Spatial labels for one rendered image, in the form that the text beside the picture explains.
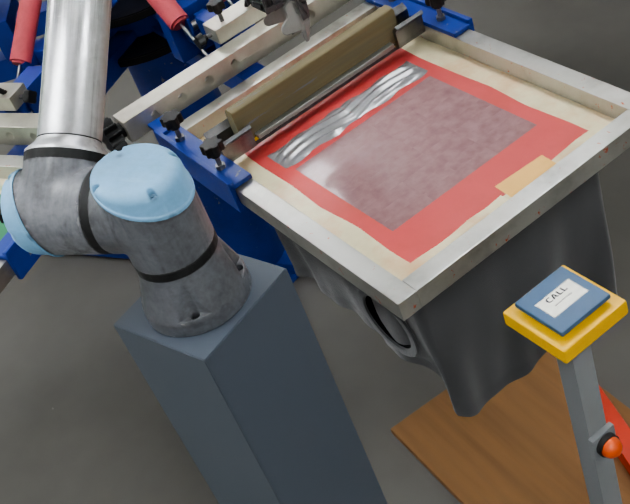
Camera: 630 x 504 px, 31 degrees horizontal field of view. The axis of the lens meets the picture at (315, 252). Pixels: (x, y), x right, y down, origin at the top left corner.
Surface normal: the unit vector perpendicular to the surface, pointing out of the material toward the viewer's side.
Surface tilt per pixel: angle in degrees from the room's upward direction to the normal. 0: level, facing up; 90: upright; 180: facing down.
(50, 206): 43
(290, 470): 90
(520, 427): 0
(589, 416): 90
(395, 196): 0
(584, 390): 90
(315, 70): 90
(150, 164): 7
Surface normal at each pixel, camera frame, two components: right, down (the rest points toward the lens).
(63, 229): -0.35, 0.45
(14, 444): -0.29, -0.72
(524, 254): 0.54, 0.44
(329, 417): 0.76, 0.22
